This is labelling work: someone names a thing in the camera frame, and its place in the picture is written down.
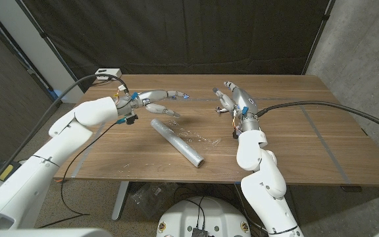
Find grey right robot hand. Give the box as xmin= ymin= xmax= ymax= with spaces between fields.
xmin=212 ymin=80 xmax=259 ymax=117

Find white power strip box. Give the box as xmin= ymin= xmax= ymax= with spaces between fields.
xmin=94 ymin=68 xmax=122 ymax=81

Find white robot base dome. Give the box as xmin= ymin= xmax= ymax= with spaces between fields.
xmin=156 ymin=196 xmax=252 ymax=237

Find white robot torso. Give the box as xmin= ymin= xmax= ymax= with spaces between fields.
xmin=0 ymin=227 xmax=379 ymax=237

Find black electronics box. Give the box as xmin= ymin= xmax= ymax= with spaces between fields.
xmin=191 ymin=226 xmax=209 ymax=237

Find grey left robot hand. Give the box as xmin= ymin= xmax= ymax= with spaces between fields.
xmin=130 ymin=89 xmax=190 ymax=119

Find clear plastic bag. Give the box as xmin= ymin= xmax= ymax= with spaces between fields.
xmin=130 ymin=182 xmax=177 ymax=218

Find black power strip cord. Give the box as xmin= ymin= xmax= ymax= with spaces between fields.
xmin=90 ymin=78 xmax=111 ymax=87

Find black backdrop curtain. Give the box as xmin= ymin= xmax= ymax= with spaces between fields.
xmin=14 ymin=0 xmax=334 ymax=93

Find clear plastic film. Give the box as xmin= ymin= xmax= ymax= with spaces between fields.
xmin=169 ymin=120 xmax=222 ymax=147

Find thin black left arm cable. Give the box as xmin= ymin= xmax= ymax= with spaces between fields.
xmin=37 ymin=120 xmax=126 ymax=228

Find black backdrop stand pole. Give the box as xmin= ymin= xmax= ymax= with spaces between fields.
xmin=301 ymin=0 xmax=336 ymax=76
xmin=14 ymin=0 xmax=86 ymax=93

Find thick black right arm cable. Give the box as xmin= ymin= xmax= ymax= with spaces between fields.
xmin=256 ymin=100 xmax=379 ymax=138

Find plastic wrap roll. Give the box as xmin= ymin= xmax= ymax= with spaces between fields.
xmin=150 ymin=118 xmax=206 ymax=169

